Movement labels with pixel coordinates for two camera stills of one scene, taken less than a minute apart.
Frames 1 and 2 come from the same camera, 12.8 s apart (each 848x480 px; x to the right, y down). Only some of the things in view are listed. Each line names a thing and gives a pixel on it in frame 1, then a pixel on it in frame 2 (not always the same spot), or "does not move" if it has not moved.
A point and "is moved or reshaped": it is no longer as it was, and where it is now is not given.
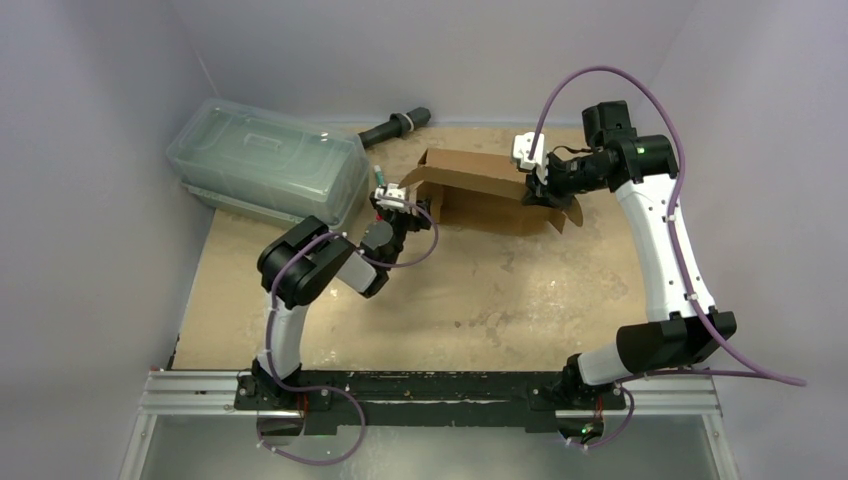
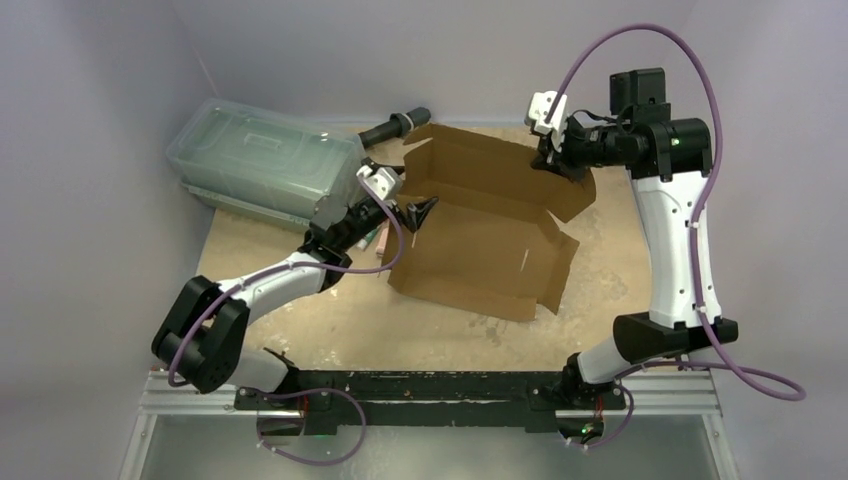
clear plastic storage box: (279, 165) does not move
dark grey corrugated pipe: (398, 125) does not move
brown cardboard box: (485, 191) is moved or reshaped
